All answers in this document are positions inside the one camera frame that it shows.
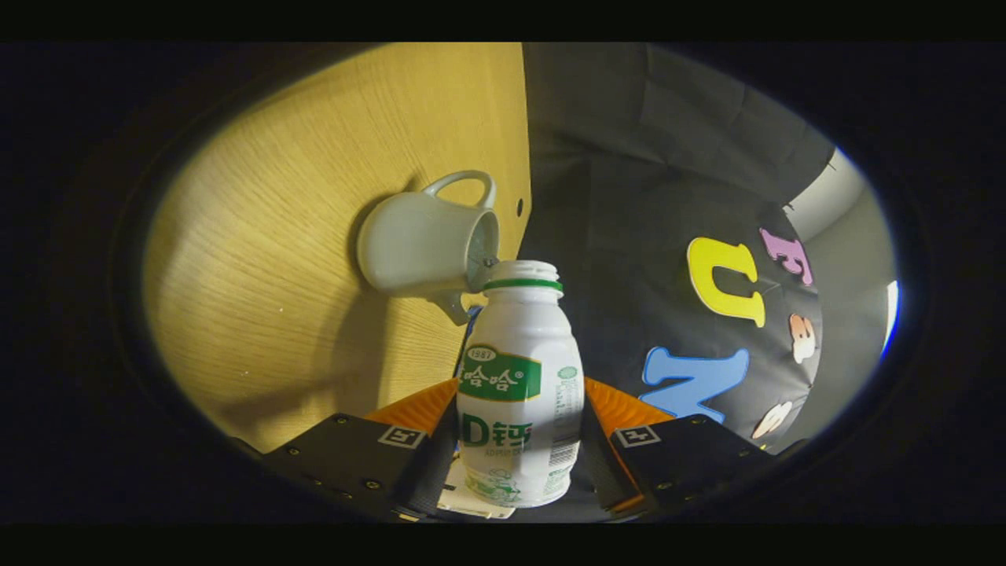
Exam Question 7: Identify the white green-label water bottle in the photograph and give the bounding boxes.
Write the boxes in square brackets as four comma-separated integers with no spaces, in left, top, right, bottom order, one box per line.
[456,259,586,508]

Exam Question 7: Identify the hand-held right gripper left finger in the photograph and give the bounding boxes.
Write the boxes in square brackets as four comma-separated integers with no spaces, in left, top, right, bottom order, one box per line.
[263,377,461,524]

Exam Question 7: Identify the white ceramic teacup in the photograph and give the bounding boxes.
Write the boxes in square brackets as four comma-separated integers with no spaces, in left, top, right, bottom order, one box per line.
[356,170,501,327]

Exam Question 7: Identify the long ceiling light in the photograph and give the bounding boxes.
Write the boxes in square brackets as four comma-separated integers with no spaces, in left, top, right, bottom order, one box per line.
[884,279,901,355]

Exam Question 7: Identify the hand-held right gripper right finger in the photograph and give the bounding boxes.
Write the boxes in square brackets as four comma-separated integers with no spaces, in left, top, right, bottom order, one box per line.
[580,376,775,516]

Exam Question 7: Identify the black backdrop cloth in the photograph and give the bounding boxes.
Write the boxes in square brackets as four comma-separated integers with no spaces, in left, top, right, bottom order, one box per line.
[519,43,901,457]

